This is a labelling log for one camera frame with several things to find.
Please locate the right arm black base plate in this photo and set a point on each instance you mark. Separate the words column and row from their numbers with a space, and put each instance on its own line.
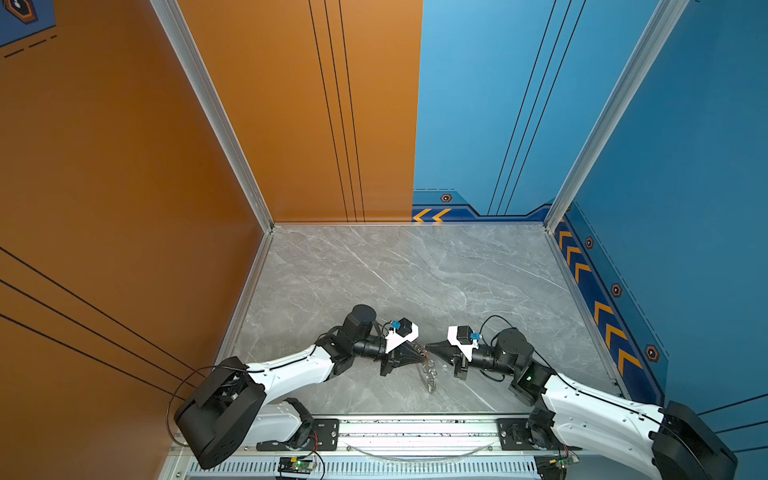
column 515, row 434

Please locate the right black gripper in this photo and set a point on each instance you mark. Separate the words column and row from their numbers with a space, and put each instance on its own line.
column 452, row 354

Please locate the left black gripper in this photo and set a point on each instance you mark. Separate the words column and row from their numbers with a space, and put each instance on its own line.
column 393, row 359

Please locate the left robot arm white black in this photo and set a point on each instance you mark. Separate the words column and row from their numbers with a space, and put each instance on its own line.
column 238, row 404

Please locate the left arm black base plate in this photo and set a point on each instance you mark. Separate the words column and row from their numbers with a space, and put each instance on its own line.
column 322, row 435

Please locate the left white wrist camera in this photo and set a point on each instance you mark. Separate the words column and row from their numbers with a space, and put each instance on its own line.
column 399, row 332

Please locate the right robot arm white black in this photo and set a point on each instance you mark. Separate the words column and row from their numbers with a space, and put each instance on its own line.
column 661, row 442

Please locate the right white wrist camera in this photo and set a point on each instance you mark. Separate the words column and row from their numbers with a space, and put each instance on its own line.
column 465, row 339

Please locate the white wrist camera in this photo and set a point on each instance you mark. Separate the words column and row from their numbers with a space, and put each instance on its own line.
column 465, row 339
column 399, row 332

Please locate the green circuit board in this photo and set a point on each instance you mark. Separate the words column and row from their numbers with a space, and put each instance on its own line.
column 295, row 467
column 555, row 467

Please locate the left green circuit board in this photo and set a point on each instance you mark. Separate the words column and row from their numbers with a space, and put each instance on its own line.
column 295, row 467

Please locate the corner aluminium post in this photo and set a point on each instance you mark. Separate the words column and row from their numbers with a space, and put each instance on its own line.
column 652, row 40
column 177, row 31

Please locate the right green circuit board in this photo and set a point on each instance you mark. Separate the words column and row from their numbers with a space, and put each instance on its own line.
column 555, row 467

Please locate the right corner aluminium post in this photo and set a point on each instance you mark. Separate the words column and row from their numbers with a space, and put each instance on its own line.
column 652, row 40

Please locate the left corner aluminium post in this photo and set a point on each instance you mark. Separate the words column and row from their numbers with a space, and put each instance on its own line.
column 177, row 31

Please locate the aluminium front rail frame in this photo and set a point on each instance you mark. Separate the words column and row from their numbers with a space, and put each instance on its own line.
column 407, row 446

